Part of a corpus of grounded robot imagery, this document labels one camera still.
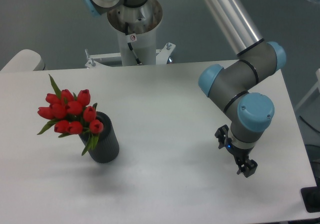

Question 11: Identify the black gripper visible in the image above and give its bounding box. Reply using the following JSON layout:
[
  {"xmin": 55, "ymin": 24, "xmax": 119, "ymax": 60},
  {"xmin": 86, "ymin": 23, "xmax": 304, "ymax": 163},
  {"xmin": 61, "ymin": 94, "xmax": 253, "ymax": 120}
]
[{"xmin": 214, "ymin": 124, "xmax": 258, "ymax": 178}]

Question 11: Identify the white chair back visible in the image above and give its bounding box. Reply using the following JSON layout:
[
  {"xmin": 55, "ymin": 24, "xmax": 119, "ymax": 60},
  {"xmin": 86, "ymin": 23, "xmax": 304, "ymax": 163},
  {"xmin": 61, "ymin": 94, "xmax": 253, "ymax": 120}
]
[{"xmin": 0, "ymin": 49, "xmax": 47, "ymax": 73}]

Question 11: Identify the black device at table edge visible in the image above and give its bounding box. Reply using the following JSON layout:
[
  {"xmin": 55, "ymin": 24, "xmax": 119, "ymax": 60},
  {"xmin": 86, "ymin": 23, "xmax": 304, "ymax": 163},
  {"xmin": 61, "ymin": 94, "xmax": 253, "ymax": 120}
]
[{"xmin": 300, "ymin": 186, "xmax": 320, "ymax": 213}]

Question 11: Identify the white frame at right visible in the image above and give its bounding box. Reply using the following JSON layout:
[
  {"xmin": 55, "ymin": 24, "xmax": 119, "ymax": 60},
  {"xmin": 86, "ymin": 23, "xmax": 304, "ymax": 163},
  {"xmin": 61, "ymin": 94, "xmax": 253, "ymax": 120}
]
[{"xmin": 294, "ymin": 69, "xmax": 320, "ymax": 112}]

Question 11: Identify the black floor cable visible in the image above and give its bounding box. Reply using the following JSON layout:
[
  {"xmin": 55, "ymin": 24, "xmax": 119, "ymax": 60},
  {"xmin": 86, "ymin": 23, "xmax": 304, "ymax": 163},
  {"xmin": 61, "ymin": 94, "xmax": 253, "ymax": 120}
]
[{"xmin": 299, "ymin": 116, "xmax": 320, "ymax": 131}]

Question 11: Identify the black pedestal cable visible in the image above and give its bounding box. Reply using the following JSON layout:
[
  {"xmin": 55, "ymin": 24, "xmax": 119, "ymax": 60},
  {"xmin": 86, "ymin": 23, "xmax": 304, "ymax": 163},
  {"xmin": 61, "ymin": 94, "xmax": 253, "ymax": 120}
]
[{"xmin": 124, "ymin": 22, "xmax": 144, "ymax": 66}]

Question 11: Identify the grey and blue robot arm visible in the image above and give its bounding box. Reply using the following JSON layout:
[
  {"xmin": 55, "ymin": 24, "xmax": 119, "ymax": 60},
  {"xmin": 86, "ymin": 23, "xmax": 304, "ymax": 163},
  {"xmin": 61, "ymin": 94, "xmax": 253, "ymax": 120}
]
[{"xmin": 84, "ymin": 0, "xmax": 287, "ymax": 177}]

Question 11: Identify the dark grey ribbed vase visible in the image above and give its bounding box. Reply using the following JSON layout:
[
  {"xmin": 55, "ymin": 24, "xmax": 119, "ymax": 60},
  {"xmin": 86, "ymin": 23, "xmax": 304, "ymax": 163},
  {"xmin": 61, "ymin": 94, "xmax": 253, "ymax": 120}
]
[{"xmin": 88, "ymin": 111, "xmax": 120, "ymax": 164}]

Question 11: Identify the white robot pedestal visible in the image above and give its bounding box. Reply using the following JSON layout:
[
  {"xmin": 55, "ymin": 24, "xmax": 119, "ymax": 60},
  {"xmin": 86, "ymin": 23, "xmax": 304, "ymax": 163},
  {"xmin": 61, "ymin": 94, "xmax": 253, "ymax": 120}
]
[{"xmin": 85, "ymin": 0, "xmax": 176, "ymax": 68}]

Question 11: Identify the red tulip bouquet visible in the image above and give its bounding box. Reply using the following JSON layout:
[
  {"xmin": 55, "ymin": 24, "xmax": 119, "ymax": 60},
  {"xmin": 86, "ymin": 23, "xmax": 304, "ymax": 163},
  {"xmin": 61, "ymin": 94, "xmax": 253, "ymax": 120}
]
[{"xmin": 37, "ymin": 76, "xmax": 105, "ymax": 155}]

